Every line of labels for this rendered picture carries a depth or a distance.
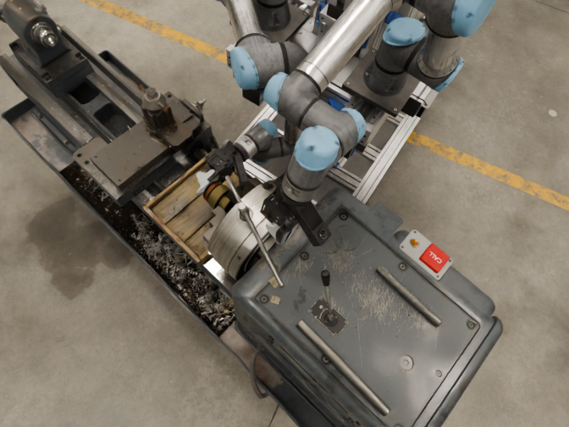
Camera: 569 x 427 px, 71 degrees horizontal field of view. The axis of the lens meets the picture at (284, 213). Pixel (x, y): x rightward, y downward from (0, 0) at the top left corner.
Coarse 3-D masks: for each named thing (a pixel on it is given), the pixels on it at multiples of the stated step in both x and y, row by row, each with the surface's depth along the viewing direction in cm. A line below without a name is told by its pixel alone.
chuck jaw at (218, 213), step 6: (216, 210) 124; (222, 210) 124; (216, 216) 123; (222, 216) 123; (210, 222) 122; (216, 222) 122; (204, 234) 120; (210, 234) 120; (204, 240) 122; (210, 252) 121
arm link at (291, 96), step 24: (360, 0) 82; (384, 0) 82; (408, 0) 86; (336, 24) 82; (360, 24) 82; (312, 48) 83; (336, 48) 81; (312, 72) 80; (336, 72) 83; (264, 96) 83; (288, 96) 80; (312, 96) 80
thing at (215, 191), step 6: (216, 180) 129; (210, 186) 126; (216, 186) 127; (222, 186) 126; (204, 192) 127; (210, 192) 126; (216, 192) 125; (222, 192) 124; (204, 198) 129; (210, 198) 126; (216, 198) 125; (222, 198) 125; (228, 198) 125; (210, 204) 127; (216, 204) 125; (222, 204) 125; (228, 204) 130; (234, 204) 130; (228, 210) 129
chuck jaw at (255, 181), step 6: (252, 180) 118; (258, 180) 120; (240, 186) 121; (246, 186) 119; (252, 186) 118; (264, 186) 117; (270, 186) 118; (228, 192) 124; (240, 192) 121; (246, 192) 120; (234, 198) 123; (240, 198) 122
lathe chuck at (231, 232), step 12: (252, 192) 113; (264, 192) 114; (252, 204) 111; (264, 204) 112; (228, 216) 111; (240, 216) 110; (252, 216) 110; (216, 228) 112; (228, 228) 111; (240, 228) 110; (216, 240) 113; (228, 240) 111; (240, 240) 109; (216, 252) 116; (228, 252) 112; (228, 264) 115
